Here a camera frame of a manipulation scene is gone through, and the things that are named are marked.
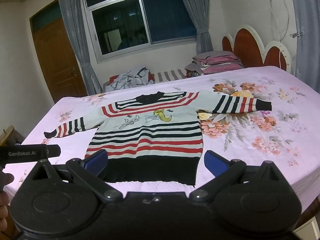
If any person's left hand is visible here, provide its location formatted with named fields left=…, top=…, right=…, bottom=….
left=0, top=171, right=14, bottom=231

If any colourful patterned cloth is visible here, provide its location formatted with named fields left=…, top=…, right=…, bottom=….
left=185, top=70, right=202, bottom=78

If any stack of folded pink bedding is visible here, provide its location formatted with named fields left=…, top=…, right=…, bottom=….
left=185, top=51, right=244, bottom=75

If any pink floral bed sheet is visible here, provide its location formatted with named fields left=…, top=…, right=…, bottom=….
left=0, top=65, right=320, bottom=221

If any white wall charger with cable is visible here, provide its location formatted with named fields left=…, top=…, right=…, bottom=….
left=264, top=0, right=295, bottom=56

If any right grey curtain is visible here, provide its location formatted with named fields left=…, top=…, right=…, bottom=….
left=183, top=0, right=213, bottom=54

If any striped knit sweater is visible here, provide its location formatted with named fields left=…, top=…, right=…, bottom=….
left=44, top=90, right=272, bottom=186

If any window with white frame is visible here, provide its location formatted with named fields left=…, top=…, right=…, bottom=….
left=83, top=0, right=196, bottom=62

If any grey curtain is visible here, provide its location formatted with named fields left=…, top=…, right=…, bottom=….
left=59, top=0, right=103, bottom=95
left=183, top=0, right=213, bottom=54

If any crumpled grey clothes pile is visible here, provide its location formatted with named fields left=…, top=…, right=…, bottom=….
left=104, top=65, right=155, bottom=92

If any red and white headboard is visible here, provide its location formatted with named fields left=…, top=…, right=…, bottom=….
left=221, top=24, right=292, bottom=73

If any left grey curtain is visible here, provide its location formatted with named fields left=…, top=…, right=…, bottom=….
left=59, top=0, right=103, bottom=95

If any grey striped mattress cover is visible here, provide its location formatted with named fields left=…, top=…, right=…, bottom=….
left=151, top=69, right=186, bottom=83

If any brown wooden door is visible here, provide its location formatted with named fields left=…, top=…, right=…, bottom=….
left=30, top=0, right=87, bottom=102

